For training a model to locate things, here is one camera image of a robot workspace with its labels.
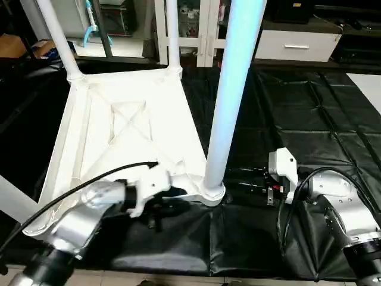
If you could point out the white plastic table top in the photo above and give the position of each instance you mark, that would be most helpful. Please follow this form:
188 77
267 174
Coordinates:
119 125

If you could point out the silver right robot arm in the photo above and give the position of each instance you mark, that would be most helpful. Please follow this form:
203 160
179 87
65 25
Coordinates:
345 220

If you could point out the black work mat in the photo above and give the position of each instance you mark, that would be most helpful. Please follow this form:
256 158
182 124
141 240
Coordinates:
321 119

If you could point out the white drawer cabinet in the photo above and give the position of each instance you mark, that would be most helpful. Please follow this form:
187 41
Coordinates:
297 44
196 30

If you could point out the small blue box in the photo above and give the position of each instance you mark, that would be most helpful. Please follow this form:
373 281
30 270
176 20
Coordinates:
56 50

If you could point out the light blue hanger hook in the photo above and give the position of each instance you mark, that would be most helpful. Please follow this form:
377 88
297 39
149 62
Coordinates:
92 27

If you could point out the cardboard box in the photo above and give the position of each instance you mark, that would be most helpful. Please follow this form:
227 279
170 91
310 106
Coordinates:
15 46

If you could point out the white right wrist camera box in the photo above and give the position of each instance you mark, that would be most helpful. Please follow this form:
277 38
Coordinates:
283 167

